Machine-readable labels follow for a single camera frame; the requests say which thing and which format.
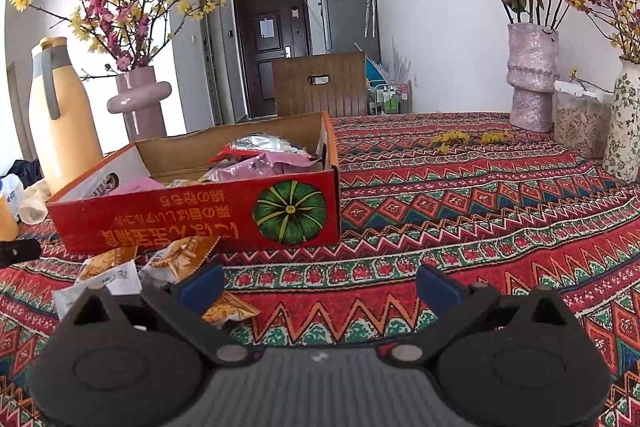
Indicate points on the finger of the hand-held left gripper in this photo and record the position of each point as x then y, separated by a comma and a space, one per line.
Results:
20, 252

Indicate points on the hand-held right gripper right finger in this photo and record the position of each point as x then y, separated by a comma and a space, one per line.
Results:
437, 289

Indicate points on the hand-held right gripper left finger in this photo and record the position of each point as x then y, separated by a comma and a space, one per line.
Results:
202, 289

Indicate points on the orange biscuit snack packet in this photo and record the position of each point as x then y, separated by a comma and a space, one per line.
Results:
175, 257
107, 263

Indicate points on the red cardboard box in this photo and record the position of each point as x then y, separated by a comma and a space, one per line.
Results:
200, 222

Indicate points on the white snack packet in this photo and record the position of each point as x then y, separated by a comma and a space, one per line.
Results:
100, 289

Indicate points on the beige orange long snack packet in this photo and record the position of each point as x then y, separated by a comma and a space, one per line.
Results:
187, 183

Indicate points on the mauve snack packet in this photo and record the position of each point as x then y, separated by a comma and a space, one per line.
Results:
265, 164

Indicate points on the red and silver snack packet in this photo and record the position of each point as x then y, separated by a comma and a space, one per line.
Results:
260, 143

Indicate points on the dark cloth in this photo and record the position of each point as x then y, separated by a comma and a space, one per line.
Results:
25, 172

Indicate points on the red patterned tablecloth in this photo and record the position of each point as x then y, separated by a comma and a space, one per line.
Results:
500, 232

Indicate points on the yellow thermos jug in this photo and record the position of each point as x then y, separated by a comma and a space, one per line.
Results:
65, 132

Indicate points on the fallen yellow petals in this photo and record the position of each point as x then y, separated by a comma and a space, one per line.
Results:
452, 138

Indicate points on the wooden chair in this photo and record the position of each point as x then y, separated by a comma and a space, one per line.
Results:
300, 97

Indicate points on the clear jar of seeds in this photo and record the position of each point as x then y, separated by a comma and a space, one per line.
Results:
580, 127

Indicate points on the dark entrance door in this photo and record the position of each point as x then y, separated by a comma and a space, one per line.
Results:
270, 72

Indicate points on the pink textured vase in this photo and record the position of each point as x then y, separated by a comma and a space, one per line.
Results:
532, 77

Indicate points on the white floral vase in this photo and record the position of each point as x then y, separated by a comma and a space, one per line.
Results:
622, 122

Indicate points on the grey refrigerator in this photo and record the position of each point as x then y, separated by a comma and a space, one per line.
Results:
350, 27

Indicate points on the white umbrella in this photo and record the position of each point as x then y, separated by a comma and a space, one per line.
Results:
369, 7

